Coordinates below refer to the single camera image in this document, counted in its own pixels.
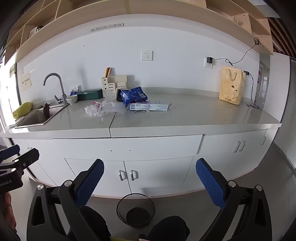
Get pink printed plastic wrapper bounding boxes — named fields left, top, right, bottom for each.
left=84, top=101, right=103, bottom=117

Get dark brown brush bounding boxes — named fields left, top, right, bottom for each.
left=43, top=103, right=51, bottom=121

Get yellow paper bag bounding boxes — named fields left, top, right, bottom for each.
left=219, top=66, right=246, bottom=105

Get person's right leg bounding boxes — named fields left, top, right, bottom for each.
left=147, top=215, right=190, bottom=241

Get clear plastic bag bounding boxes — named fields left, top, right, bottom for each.
left=97, top=100, right=127, bottom=122

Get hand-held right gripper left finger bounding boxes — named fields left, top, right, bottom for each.
left=26, top=159, right=105, bottom=241

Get metal wall bracket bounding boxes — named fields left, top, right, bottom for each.
left=91, top=23, right=124, bottom=32

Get green storage box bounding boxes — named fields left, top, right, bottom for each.
left=77, top=89, right=102, bottom=101

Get person's leg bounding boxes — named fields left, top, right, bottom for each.
left=147, top=215, right=190, bottom=241
left=80, top=205, right=111, bottom=241

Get white utensil holder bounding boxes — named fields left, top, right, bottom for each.
left=101, top=75, right=128, bottom=99

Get white toothpaste box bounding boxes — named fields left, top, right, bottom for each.
left=129, top=103, right=169, bottom=112

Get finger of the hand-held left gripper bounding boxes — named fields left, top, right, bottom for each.
left=0, top=145, right=21, bottom=163
left=0, top=148, right=40, bottom=178

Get steel sink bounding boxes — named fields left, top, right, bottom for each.
left=15, top=104, right=67, bottom=128

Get black wire wastebasket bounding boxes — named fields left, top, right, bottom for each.
left=116, top=193, right=156, bottom=229

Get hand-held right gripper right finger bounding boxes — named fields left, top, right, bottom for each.
left=195, top=158, right=273, bottom=241

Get black charger cable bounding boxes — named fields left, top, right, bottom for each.
left=246, top=73, right=262, bottom=110
left=213, top=37, right=262, bottom=65

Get paper wall sign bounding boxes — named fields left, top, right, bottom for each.
left=20, top=72, right=32, bottom=92

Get blue snack bag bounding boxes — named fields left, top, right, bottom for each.
left=120, top=86, right=148, bottom=109

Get wooden wall shelf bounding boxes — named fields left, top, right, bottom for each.
left=5, top=0, right=274, bottom=66

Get yellow cloth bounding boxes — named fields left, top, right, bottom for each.
left=13, top=102, right=32, bottom=119

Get chrome faucet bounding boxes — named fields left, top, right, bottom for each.
left=43, top=73, right=70, bottom=106

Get person's left leg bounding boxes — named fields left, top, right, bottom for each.
left=80, top=205, right=111, bottom=241

